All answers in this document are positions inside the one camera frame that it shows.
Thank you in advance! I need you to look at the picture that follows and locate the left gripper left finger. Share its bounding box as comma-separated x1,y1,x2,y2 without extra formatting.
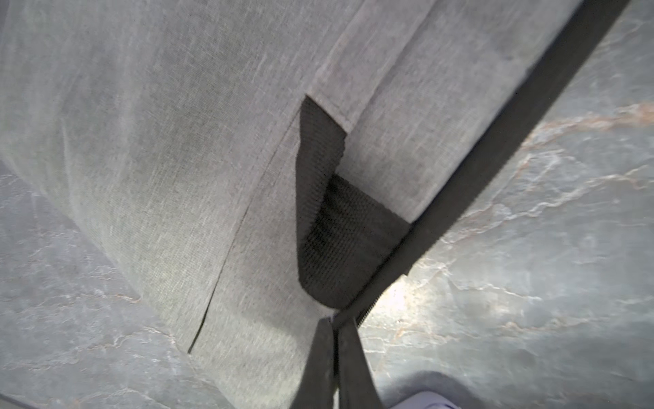
291,318,337,409

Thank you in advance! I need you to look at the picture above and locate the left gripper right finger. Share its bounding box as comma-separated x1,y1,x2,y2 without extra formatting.
337,320,384,409

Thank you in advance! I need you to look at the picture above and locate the grey laptop bag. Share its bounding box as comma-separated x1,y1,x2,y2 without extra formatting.
1,1,627,408

